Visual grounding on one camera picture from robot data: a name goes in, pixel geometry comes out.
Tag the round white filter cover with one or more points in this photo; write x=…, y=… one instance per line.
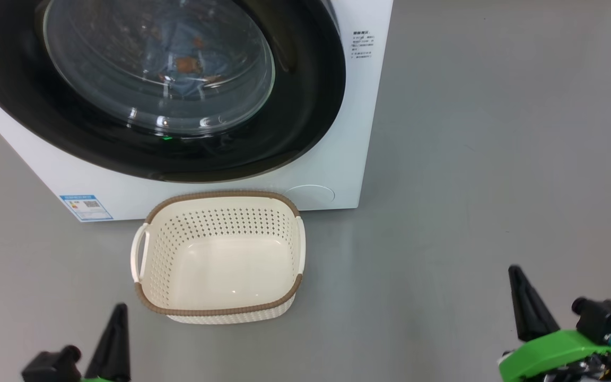
x=310, y=197

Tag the round black glass washer door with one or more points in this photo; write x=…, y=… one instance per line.
x=311, y=79

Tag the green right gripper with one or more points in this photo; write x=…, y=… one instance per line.
x=555, y=353

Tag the blue bear print garment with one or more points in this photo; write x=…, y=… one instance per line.
x=189, y=66

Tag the blue energy label sticker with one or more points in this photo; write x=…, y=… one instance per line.
x=87, y=208

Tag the white front-load washing machine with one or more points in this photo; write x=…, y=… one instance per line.
x=358, y=132

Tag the cream perforated laundry basket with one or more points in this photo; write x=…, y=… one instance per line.
x=220, y=265

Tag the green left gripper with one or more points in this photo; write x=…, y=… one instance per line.
x=92, y=379

